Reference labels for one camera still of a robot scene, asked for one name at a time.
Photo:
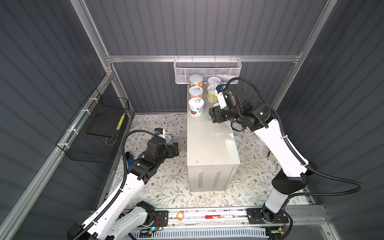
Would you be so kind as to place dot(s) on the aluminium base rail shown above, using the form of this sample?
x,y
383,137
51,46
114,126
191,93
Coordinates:
x,y
148,216

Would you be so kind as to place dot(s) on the pink label food can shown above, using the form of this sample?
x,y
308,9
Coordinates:
x,y
214,81

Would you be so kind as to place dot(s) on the orange rubber band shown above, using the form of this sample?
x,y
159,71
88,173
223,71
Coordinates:
x,y
180,216

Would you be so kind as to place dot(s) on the orange yellow label can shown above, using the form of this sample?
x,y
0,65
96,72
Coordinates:
x,y
196,80

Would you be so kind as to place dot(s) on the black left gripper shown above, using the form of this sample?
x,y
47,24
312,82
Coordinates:
x,y
171,154

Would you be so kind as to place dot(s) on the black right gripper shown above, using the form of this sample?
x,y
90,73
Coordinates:
x,y
214,114

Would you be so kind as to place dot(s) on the blue lighter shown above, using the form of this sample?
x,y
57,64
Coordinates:
x,y
128,158

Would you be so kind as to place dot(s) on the tubes in mesh basket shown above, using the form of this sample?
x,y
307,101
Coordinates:
x,y
225,77

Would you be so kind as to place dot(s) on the black wire wall basket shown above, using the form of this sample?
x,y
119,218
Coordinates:
x,y
93,136

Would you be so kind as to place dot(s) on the beige metal cabinet counter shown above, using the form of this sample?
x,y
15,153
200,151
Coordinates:
x,y
212,155

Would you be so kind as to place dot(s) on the silver can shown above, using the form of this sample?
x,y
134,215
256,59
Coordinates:
x,y
196,106
168,139

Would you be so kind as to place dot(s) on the red white marker pen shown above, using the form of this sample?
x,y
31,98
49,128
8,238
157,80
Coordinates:
x,y
208,217

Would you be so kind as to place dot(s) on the white wire mesh basket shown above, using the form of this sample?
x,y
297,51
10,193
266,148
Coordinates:
x,y
206,67

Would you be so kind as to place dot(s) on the peach label food can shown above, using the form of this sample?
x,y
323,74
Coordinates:
x,y
196,92

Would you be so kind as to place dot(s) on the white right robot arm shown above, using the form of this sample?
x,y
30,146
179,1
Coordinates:
x,y
265,122

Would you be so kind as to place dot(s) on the pale green flat box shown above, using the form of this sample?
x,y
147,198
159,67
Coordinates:
x,y
272,158

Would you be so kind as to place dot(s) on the green label food can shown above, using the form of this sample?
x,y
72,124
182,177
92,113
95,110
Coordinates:
x,y
211,94

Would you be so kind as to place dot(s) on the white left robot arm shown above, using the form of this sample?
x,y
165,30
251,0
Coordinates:
x,y
106,223

